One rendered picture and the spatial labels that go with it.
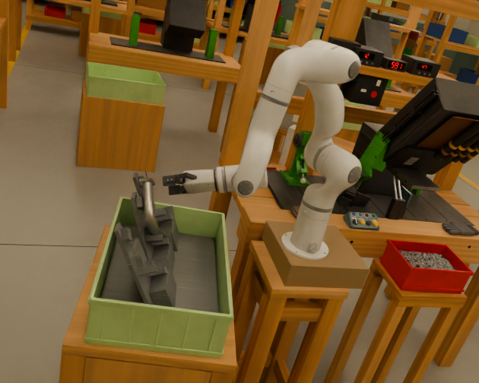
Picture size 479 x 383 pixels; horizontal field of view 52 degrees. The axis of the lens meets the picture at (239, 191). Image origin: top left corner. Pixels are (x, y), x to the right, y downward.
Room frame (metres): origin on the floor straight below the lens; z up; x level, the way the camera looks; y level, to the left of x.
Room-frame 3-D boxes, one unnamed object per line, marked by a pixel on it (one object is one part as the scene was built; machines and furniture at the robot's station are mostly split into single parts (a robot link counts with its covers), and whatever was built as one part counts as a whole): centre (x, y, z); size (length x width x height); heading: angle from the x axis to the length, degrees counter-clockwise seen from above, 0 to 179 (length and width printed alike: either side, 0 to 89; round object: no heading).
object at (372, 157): (2.32, -0.62, 1.17); 0.13 x 0.12 x 0.20; 110
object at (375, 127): (2.57, -0.72, 1.07); 0.30 x 0.18 x 0.34; 110
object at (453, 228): (2.28, -1.12, 0.91); 0.20 x 0.11 x 0.03; 112
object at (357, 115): (2.75, -0.54, 1.23); 1.30 x 0.05 x 0.09; 110
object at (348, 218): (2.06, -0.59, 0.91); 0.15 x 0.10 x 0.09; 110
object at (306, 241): (1.67, -0.30, 1.03); 0.19 x 0.19 x 0.18
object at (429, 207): (2.41, -0.67, 0.89); 1.10 x 0.42 x 0.02; 110
